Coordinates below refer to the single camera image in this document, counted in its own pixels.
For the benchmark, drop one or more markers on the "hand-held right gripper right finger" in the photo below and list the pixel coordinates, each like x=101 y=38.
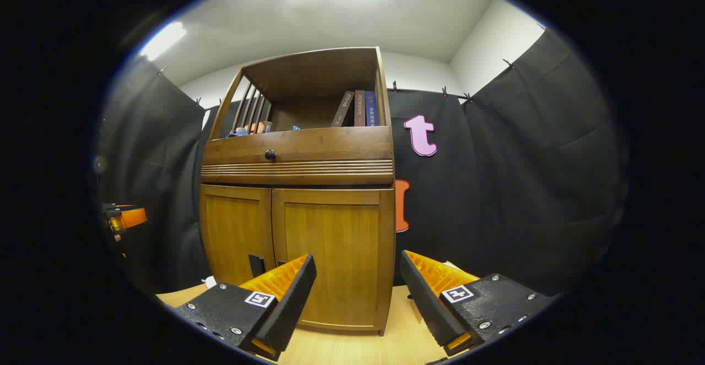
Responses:
x=424 y=299

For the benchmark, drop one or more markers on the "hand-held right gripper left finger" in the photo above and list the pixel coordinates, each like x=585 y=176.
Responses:
x=292 y=304

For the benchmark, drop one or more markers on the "black round drawer knob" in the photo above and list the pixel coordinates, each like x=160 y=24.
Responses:
x=270 y=154

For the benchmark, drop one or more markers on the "orange toy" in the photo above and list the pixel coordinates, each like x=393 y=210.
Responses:
x=256 y=128

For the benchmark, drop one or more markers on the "small ceiling light panel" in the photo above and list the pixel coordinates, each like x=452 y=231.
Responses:
x=162 y=40

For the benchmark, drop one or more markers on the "maroon book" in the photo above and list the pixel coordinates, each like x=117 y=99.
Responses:
x=359 y=109

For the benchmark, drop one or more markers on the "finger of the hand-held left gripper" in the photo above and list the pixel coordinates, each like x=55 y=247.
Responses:
x=129 y=218

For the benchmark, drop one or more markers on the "wooden double-door shoe cabinet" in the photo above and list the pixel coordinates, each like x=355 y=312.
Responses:
x=308 y=73

